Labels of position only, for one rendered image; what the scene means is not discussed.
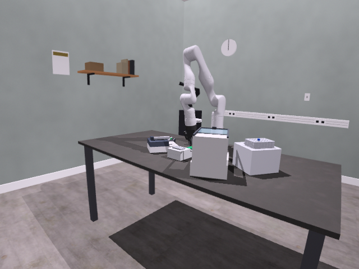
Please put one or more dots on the white balance with glass enclosure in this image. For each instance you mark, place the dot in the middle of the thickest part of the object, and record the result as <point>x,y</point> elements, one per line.
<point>210,153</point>

